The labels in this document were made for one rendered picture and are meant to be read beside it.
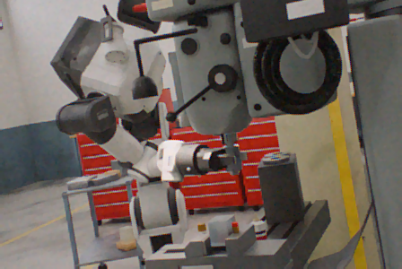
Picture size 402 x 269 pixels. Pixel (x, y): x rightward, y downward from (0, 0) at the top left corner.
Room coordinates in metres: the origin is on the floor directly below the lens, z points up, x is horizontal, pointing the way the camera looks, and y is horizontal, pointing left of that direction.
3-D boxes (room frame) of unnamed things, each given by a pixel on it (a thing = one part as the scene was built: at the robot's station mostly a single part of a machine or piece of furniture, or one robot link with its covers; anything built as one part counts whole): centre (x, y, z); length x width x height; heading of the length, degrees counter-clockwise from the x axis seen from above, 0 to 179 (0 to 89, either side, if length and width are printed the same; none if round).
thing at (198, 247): (1.54, 0.06, 1.06); 0.12 x 0.06 x 0.04; 156
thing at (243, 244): (1.53, 0.03, 1.02); 0.35 x 0.15 x 0.11; 66
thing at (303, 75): (1.59, -0.23, 1.47); 0.24 x 0.19 x 0.26; 159
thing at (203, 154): (1.73, 0.01, 1.23); 0.13 x 0.12 x 0.10; 137
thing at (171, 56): (1.70, 0.05, 1.45); 0.04 x 0.04 x 0.21; 69
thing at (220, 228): (1.52, 0.00, 1.08); 0.06 x 0.05 x 0.06; 156
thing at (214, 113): (1.66, -0.06, 1.47); 0.21 x 0.19 x 0.32; 159
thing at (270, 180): (2.05, -0.21, 1.07); 0.22 x 0.12 x 0.20; 170
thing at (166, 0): (1.65, -0.09, 1.68); 0.34 x 0.24 x 0.10; 69
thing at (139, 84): (1.72, 0.16, 1.47); 0.07 x 0.07 x 0.06
